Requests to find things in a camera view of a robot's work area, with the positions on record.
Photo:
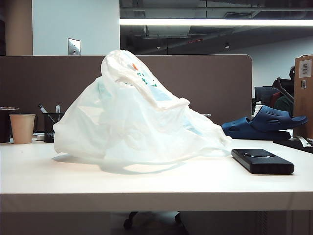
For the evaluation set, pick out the brown desk partition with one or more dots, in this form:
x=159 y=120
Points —
x=49 y=80

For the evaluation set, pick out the silver pen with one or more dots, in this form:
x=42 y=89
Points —
x=57 y=109

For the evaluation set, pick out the white printed packet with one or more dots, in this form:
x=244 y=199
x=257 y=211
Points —
x=304 y=141

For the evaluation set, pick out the black mesh office chair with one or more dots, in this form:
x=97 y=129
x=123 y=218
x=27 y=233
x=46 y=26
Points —
x=262 y=94

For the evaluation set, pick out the metal wall switch plate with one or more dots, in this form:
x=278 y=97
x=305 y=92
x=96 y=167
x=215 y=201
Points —
x=74 y=46

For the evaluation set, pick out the labelled cardboard box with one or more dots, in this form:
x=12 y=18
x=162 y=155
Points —
x=303 y=102

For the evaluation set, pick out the black mesh pen holder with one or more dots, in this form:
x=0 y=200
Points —
x=49 y=128

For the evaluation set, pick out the white printed plastic bag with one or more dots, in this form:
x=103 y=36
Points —
x=122 y=122

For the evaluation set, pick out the black pen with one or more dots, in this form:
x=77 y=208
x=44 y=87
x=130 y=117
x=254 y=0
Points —
x=42 y=107

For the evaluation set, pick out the person in green shirt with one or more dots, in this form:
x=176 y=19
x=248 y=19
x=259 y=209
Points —
x=284 y=104

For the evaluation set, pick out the black desk mat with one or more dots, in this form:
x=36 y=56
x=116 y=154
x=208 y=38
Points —
x=293 y=144

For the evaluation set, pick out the beige paper cup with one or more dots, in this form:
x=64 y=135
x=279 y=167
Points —
x=22 y=129

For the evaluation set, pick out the black power bank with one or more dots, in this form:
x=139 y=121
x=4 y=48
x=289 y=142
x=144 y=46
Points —
x=264 y=164

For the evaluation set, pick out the dark lidded container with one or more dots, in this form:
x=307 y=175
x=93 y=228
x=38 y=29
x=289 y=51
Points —
x=4 y=127

